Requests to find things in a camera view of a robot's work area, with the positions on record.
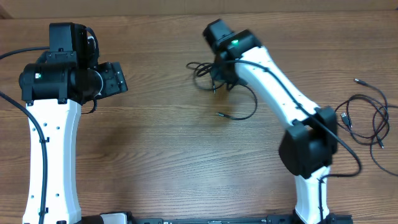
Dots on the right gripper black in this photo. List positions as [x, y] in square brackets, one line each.
[219, 76]

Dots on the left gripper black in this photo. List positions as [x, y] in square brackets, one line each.
[116, 81]

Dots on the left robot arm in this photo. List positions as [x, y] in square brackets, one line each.
[54, 89]

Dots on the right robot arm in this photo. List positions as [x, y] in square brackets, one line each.
[309, 142]

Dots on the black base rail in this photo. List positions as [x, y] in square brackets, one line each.
[217, 221]

